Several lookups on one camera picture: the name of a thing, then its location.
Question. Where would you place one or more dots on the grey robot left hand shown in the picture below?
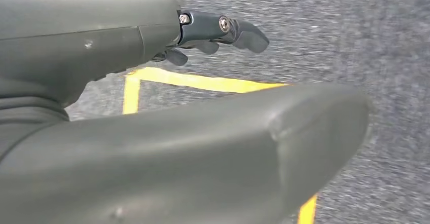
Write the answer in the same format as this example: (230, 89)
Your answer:
(84, 31)

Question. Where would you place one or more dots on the yellow floor tape square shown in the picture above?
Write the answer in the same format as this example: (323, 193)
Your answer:
(201, 81)

